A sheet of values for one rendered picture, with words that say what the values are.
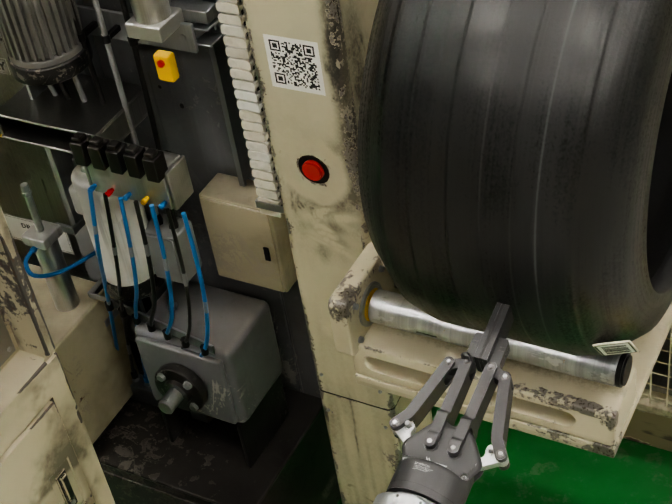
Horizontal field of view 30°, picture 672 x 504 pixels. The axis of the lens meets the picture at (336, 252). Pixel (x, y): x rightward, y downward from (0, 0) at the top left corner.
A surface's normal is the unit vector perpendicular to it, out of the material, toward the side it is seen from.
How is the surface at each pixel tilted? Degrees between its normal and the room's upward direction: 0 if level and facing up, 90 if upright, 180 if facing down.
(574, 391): 0
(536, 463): 0
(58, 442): 90
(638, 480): 0
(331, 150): 90
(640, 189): 87
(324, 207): 90
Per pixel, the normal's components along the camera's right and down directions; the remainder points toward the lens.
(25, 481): 0.88, 0.22
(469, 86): -0.45, 0.08
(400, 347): -0.13, -0.75
